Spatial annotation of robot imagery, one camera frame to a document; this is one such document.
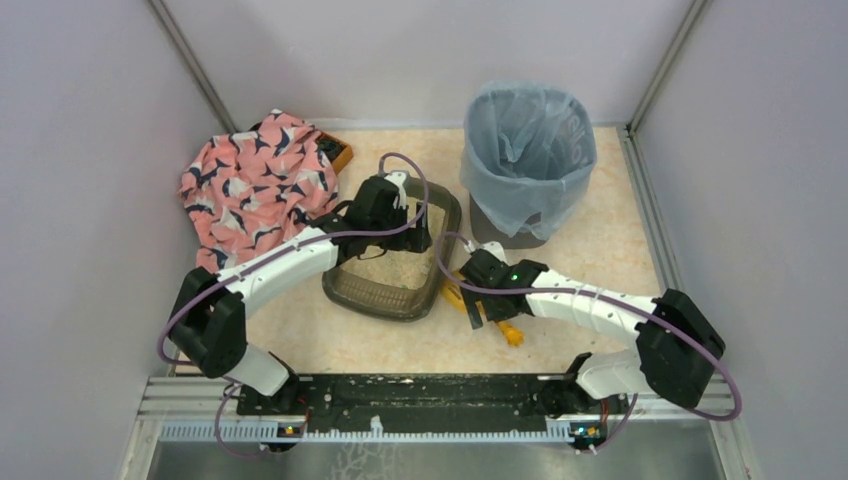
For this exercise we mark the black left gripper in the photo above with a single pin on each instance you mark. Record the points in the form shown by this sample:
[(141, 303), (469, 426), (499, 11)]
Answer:
[(411, 238)]

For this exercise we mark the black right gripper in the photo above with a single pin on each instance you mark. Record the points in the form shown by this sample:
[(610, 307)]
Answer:
[(494, 307)]

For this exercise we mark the yellow litter scoop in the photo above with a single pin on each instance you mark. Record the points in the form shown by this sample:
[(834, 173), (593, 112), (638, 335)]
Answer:
[(452, 293)]

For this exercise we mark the dark translucent litter box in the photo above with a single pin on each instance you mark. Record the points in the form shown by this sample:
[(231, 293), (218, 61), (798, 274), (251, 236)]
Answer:
[(394, 303)]

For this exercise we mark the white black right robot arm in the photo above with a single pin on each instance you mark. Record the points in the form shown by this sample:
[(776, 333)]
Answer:
[(669, 345)]

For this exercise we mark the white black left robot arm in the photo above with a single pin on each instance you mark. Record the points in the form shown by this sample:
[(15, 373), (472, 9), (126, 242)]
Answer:
[(208, 322)]

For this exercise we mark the beige cat litter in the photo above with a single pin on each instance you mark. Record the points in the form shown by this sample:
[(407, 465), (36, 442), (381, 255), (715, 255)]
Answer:
[(403, 269)]

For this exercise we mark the orange box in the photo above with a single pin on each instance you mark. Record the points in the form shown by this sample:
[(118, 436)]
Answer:
[(339, 153)]

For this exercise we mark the pink patterned cloth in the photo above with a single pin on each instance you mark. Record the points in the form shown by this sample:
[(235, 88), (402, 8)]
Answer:
[(248, 192)]

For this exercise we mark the light blue bin liner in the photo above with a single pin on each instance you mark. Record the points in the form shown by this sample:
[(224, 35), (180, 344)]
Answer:
[(529, 152)]

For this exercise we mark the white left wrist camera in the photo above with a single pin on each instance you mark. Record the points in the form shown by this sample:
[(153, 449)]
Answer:
[(399, 179)]

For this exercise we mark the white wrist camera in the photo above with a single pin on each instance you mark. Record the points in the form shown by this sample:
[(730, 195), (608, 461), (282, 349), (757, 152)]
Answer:
[(399, 179), (494, 248)]

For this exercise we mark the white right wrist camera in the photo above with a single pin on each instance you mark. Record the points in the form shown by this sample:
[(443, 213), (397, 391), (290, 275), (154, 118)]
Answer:
[(494, 248)]

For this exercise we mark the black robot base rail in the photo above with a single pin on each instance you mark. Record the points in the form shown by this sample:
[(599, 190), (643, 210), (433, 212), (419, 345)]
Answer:
[(435, 408)]

